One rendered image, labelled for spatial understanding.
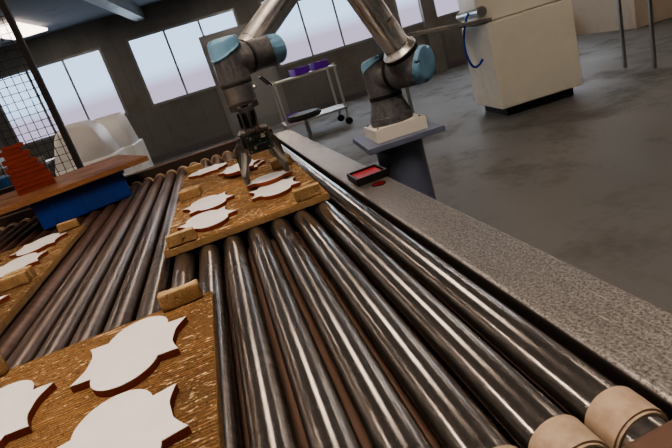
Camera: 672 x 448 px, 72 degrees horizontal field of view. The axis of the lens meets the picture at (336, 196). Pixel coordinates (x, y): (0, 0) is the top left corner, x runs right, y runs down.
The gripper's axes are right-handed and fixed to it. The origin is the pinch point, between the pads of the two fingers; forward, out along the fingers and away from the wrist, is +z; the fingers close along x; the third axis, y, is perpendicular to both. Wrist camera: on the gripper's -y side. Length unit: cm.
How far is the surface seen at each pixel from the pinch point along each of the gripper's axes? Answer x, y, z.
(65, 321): -41, 39, 2
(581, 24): 737, -734, 100
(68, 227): -58, -27, 2
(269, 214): -3.2, 26.6, 0.4
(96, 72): -220, -958, -72
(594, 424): 12, 96, 0
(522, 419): 8, 93, -1
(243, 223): -8.7, 26.6, 0.4
